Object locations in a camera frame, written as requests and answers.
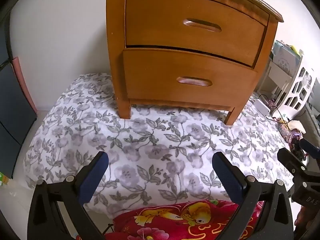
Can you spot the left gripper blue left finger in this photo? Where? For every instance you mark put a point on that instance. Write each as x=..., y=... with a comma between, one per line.
x=90, y=176

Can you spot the wooden nightstand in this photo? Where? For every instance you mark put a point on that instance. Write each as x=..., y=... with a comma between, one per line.
x=116, y=41

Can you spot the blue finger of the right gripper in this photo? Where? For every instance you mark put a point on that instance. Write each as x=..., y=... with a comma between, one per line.
x=291, y=162
x=310, y=149

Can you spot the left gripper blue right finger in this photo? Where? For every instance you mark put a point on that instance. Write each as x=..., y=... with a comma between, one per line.
x=232, y=179

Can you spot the wooden drawer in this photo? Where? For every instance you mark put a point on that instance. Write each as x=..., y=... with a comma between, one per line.
x=169, y=75
x=200, y=25

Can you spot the white power adapter box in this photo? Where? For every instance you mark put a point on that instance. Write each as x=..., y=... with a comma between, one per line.
x=261, y=107

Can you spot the pile of small trinkets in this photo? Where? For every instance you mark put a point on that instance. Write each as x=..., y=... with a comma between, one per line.
x=290, y=130

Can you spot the red floral blanket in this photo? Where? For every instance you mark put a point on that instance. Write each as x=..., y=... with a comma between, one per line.
x=204, y=219

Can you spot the white cutout storage rack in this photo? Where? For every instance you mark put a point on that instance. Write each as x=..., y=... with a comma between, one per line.
x=285, y=84

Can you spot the grey floral bedding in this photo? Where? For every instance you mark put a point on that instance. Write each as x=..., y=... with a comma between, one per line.
x=160, y=156

